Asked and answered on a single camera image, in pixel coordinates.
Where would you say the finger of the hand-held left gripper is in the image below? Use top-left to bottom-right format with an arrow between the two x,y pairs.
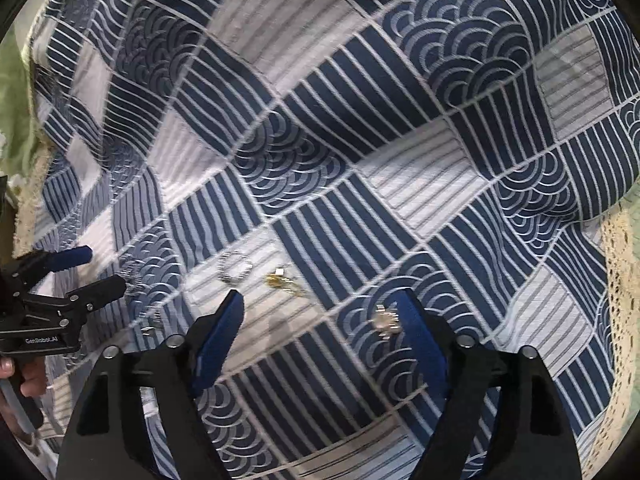
64,274 -> 127,317
12,245 -> 94,286

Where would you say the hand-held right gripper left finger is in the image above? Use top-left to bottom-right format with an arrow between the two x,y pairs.
57,289 -> 245,480

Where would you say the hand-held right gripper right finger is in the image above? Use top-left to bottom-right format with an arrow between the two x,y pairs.
399,289 -> 584,480

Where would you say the silver flower brooch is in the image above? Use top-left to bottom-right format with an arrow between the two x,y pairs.
369,304 -> 404,341

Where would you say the person's left hand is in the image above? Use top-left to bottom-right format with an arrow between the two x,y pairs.
0,354 -> 47,398

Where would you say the cream lace cloth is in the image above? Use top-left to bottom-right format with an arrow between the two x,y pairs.
582,205 -> 640,473
11,147 -> 57,256

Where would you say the gold earring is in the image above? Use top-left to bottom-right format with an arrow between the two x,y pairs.
264,268 -> 310,297

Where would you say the green cloth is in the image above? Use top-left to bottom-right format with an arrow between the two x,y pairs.
0,25 -> 51,183

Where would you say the blue white patterned blanket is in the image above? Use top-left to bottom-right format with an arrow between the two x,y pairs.
12,0 -> 640,480

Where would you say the silver chain ring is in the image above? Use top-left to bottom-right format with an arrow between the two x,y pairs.
218,252 -> 252,286

